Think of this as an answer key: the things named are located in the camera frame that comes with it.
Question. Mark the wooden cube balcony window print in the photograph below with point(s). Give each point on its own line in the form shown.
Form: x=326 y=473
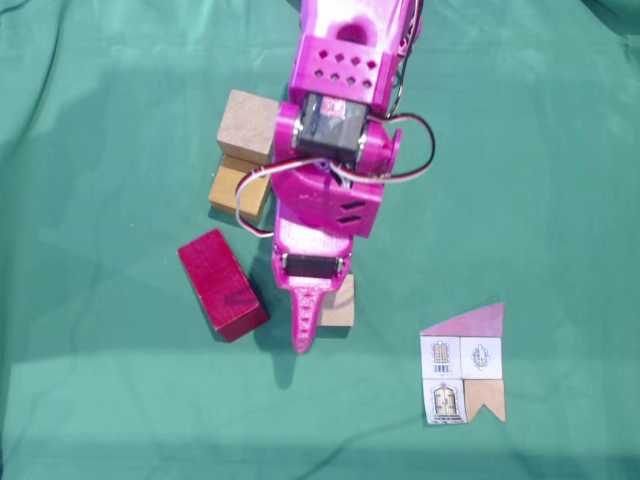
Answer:
x=245 y=125

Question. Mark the yellow notched wooden block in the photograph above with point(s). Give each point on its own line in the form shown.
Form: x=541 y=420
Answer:
x=225 y=192

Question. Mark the paper house picture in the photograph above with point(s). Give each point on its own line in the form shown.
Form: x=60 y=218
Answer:
x=462 y=357

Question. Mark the wooden cube oval window print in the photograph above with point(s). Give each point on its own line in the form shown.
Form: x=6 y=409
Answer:
x=342 y=305

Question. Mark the green cloth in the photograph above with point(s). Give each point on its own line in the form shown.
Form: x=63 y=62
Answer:
x=500 y=200

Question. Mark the red wooden wedge block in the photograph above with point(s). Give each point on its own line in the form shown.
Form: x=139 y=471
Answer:
x=220 y=282

